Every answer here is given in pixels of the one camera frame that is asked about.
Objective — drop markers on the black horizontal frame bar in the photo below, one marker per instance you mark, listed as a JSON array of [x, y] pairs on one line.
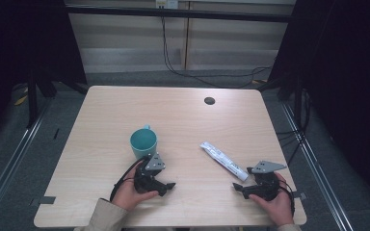
[[173, 13]]

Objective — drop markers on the black round table grommet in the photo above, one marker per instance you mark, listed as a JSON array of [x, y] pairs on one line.
[[209, 101]]

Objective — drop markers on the black metal stand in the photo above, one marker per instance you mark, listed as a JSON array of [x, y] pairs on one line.
[[298, 106], [32, 99]]

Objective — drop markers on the small black floor tape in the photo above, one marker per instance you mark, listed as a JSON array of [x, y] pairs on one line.
[[56, 133]]

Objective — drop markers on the person's left hand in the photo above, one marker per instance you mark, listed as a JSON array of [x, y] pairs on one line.
[[126, 195]]

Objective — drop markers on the black curtain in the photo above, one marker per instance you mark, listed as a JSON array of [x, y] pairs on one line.
[[19, 41], [347, 80]]

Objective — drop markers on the yellow floor object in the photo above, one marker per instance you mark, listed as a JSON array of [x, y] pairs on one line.
[[21, 100]]

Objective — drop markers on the person's right hand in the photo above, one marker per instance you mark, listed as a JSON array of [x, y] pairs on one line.
[[277, 210]]

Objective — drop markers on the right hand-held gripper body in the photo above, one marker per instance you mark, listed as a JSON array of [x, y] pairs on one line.
[[265, 184]]

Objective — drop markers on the black tape strip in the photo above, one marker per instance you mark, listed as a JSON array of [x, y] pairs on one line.
[[300, 195], [46, 200]]

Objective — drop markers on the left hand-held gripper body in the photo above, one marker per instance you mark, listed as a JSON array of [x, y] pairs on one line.
[[147, 179]]

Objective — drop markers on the white wall socket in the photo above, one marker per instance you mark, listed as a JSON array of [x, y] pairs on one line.
[[167, 3]]

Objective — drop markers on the teal cup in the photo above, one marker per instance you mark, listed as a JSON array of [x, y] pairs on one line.
[[143, 141]]

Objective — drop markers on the white toothpaste tube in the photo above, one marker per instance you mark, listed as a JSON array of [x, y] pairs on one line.
[[222, 159]]

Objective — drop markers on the metal floor rail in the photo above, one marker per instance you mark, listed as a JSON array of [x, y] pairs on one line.
[[16, 154], [314, 166]]

